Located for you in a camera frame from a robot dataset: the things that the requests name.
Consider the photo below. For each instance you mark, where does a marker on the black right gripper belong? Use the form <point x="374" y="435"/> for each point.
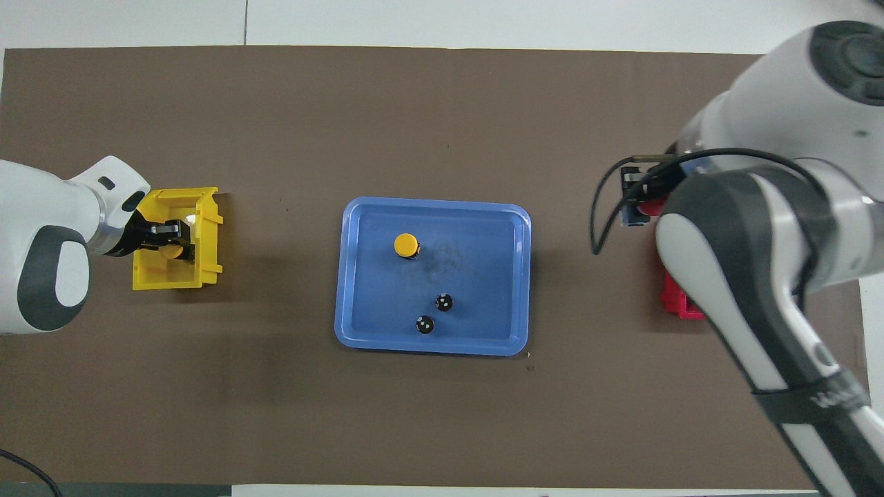
<point x="664" y="181"/>

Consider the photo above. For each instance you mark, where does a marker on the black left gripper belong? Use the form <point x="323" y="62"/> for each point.
<point x="135" y="238"/>

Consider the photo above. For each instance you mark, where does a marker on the yellow push button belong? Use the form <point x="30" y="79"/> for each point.
<point x="171" y="252"/>
<point x="406" y="244"/>

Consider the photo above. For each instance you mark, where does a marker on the red push button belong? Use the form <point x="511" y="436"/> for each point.
<point x="649" y="206"/>

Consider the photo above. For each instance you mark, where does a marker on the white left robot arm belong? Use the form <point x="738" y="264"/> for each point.
<point x="41" y="221"/>

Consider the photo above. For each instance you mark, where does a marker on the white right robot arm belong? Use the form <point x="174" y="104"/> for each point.
<point x="760" y="103"/>

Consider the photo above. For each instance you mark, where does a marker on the yellow plastic bin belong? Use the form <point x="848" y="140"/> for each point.
<point x="207" y="270"/>

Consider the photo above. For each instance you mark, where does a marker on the red plastic bin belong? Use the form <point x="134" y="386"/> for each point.
<point x="680" y="304"/>

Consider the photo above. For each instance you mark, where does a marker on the blue plastic tray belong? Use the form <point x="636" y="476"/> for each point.
<point x="483" y="317"/>

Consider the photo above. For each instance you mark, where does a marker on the brown paper table mat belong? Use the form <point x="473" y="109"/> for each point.
<point x="442" y="103"/>

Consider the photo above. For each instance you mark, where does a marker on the black cylindrical capacitor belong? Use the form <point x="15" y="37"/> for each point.
<point x="444" y="302"/>
<point x="425" y="324"/>

